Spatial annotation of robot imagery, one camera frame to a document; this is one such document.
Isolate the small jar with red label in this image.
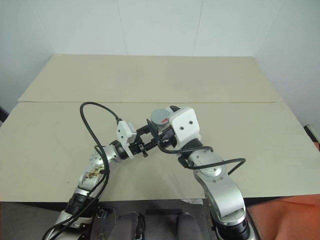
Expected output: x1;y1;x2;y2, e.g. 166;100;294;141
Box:
152;118;174;135

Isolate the white paper scrap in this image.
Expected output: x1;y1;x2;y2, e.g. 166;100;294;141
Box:
181;198;203;205

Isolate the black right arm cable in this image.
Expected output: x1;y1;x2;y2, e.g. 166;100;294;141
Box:
157;139;248;176

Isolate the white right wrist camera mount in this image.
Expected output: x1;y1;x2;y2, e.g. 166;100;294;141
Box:
168;106;203;151

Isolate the orange fabric sheet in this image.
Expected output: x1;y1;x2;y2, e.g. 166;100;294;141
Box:
246;141;320;240

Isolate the dark rounded shape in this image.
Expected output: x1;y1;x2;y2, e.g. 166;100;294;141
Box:
176;211;204;240

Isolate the dark object at table side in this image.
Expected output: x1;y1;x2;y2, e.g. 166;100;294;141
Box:
0;105;10;124

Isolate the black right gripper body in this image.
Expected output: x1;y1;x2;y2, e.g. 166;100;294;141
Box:
157;126;177;149

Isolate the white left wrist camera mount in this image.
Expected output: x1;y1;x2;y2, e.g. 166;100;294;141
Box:
116;120;138;160

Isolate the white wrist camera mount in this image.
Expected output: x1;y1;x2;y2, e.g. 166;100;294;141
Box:
168;106;203;151
116;120;138;160

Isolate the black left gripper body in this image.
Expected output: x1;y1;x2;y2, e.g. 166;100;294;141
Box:
129;134;150;159

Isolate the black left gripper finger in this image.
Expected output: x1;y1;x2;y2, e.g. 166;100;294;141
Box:
136;124;155;136
140;138;163;151

